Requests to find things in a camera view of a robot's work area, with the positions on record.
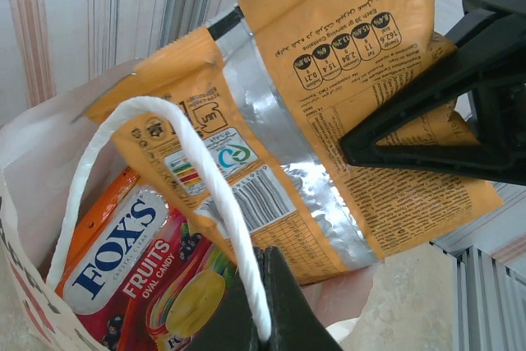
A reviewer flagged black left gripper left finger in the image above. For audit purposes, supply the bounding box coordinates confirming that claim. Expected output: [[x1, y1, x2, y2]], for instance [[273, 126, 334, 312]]
[[187, 246, 265, 351]]

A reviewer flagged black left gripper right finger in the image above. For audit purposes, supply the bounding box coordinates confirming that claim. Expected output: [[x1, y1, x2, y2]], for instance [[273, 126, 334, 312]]
[[262, 246, 344, 351]]

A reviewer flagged red Fox's fruits candy bag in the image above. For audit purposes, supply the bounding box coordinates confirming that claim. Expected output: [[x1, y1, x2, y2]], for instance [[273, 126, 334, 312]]
[[55, 166, 240, 351]]

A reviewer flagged large orange snack bag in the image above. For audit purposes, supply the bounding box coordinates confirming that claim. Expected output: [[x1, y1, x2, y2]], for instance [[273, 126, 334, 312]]
[[72, 0, 505, 286]]

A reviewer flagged red white paper bag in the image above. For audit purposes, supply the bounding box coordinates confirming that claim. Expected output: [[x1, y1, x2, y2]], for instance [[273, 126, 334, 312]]
[[0, 0, 398, 351]]

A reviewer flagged aluminium rail frame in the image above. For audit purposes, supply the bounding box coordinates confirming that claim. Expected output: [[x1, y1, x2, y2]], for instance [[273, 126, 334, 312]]
[[429, 184, 526, 351]]

